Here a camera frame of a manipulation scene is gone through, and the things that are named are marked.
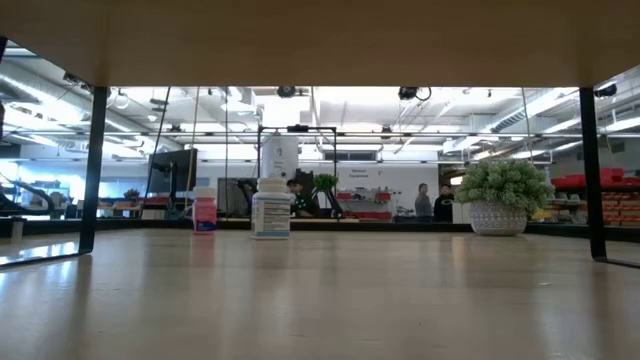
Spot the white textured plant pot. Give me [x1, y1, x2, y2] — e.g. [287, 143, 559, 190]
[468, 201, 529, 237]

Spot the white medicine bottle blue label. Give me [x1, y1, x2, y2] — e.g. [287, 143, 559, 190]
[251, 177, 292, 240]

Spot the black metal shelf leg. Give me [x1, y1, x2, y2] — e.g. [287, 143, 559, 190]
[0, 86, 109, 270]
[578, 87, 640, 270]

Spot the white cylindrical appliance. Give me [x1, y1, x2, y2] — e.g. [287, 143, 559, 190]
[260, 134, 300, 179]

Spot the small green background plant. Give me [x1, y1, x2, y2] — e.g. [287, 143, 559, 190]
[313, 173, 340, 193]

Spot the black metal background frame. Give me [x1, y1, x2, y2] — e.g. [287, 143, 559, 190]
[256, 123, 339, 219]

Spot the black ceiling camera with cable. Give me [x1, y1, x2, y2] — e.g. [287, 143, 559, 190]
[398, 86, 432, 102]

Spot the black computer monitor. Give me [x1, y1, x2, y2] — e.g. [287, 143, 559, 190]
[147, 148, 198, 196]

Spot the wooden shelf board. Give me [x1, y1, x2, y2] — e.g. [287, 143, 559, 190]
[0, 0, 640, 89]

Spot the shelving with red bins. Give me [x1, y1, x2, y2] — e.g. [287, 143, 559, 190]
[549, 167, 640, 226]

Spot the person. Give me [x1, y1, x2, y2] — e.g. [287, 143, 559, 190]
[414, 182, 434, 219]
[433, 183, 456, 224]
[286, 178, 317, 219]

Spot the white rack with red bins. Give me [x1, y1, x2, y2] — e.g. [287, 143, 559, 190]
[337, 187, 401, 221]

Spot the pink medicine bottle white cap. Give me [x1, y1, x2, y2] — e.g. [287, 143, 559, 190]
[192, 186, 219, 235]

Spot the green artificial plant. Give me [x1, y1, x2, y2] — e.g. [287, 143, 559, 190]
[454, 158, 555, 217]

